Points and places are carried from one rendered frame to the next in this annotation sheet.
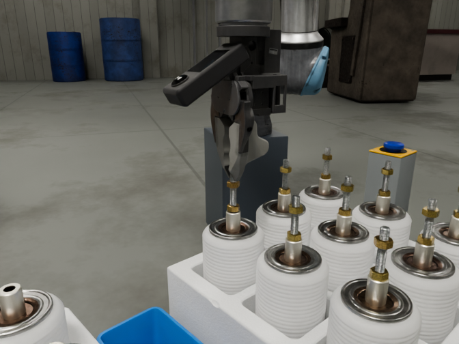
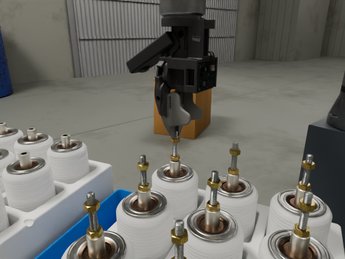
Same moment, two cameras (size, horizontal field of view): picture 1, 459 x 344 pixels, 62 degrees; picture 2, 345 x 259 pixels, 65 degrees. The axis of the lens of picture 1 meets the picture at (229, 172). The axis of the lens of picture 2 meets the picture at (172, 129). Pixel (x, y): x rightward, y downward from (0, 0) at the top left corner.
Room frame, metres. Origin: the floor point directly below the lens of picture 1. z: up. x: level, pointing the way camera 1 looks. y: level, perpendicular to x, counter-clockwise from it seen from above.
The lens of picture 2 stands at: (0.35, -0.46, 0.52)
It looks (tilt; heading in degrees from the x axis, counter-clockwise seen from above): 20 degrees down; 68
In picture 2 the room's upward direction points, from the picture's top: straight up
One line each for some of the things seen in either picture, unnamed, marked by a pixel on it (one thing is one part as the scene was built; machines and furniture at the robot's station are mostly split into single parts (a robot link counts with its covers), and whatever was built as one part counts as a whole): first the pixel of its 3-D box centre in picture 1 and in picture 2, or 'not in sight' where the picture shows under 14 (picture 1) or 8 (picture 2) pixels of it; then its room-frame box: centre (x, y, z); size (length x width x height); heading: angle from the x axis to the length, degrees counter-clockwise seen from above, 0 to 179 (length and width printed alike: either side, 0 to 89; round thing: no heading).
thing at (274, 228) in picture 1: (281, 254); (228, 226); (0.62, -0.09, 0.16); 0.10 x 0.10 x 0.18
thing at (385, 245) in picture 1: (383, 241); (91, 205); (0.36, -0.16, 0.32); 0.02 x 0.02 x 0.01; 55
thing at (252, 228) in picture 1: (233, 228); (175, 172); (0.54, -0.01, 0.25); 0.08 x 0.08 x 0.01
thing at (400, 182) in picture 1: (383, 220); not in sight; (0.78, -0.34, 0.16); 0.07 x 0.07 x 0.31; 41
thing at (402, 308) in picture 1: (375, 299); (97, 252); (0.36, -0.16, 0.25); 0.08 x 0.08 x 0.01
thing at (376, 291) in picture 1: (376, 289); (96, 243); (0.36, -0.16, 0.26); 0.02 x 0.02 x 0.03
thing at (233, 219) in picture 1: (233, 220); (175, 167); (0.54, -0.01, 0.26); 0.02 x 0.02 x 0.03
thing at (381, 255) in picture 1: (380, 259); (93, 219); (0.36, -0.16, 0.30); 0.01 x 0.01 x 0.08
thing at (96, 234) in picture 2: (378, 273); (94, 230); (0.36, -0.16, 0.29); 0.02 x 0.02 x 0.01; 55
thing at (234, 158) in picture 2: (285, 180); (233, 162); (0.62, -0.09, 0.30); 0.01 x 0.01 x 0.08
